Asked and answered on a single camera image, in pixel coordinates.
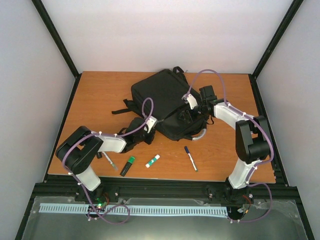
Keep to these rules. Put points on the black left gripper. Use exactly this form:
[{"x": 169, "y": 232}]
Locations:
[{"x": 148, "y": 141}]

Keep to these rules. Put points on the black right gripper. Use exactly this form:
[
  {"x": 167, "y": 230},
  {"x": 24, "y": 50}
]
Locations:
[{"x": 187, "y": 116}]

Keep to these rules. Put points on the black student backpack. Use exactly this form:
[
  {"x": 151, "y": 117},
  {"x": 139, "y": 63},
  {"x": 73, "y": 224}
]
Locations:
[{"x": 166, "y": 88}]

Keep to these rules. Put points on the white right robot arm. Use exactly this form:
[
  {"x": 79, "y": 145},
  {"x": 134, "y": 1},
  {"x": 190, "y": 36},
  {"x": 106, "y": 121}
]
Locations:
[{"x": 252, "y": 138}]

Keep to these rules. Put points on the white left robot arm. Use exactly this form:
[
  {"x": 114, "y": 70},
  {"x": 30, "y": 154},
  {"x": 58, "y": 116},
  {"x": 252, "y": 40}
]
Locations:
[{"x": 78, "y": 151}]

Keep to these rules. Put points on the white glue stick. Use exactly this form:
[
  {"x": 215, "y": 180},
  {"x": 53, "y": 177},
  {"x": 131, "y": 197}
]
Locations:
[{"x": 152, "y": 161}]

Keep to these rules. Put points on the green highlighter marker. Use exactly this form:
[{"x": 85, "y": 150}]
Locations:
[{"x": 127, "y": 166}]

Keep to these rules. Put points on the blue whiteboard marker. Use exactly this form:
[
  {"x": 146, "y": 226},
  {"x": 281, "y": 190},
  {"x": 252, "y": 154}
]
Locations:
[{"x": 191, "y": 158}]

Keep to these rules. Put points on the silver pen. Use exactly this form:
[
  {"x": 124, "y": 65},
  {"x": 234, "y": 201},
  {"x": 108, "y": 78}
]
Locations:
[{"x": 110, "y": 161}]

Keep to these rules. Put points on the light blue cable duct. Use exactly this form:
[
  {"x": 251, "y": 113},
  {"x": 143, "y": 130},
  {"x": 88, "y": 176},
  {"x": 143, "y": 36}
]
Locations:
[{"x": 136, "y": 210}]

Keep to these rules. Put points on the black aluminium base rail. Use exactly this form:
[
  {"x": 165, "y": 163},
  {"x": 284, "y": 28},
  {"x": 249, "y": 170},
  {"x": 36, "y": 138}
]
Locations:
[{"x": 115, "y": 189}]

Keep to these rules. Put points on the right black frame post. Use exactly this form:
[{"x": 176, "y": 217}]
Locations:
[{"x": 281, "y": 29}]

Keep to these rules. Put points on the black frame post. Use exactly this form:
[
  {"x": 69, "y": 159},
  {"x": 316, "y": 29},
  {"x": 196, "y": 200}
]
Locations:
[
  {"x": 50, "y": 26},
  {"x": 281, "y": 29}
]

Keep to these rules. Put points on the left black frame post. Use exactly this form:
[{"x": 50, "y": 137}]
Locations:
[{"x": 50, "y": 26}]

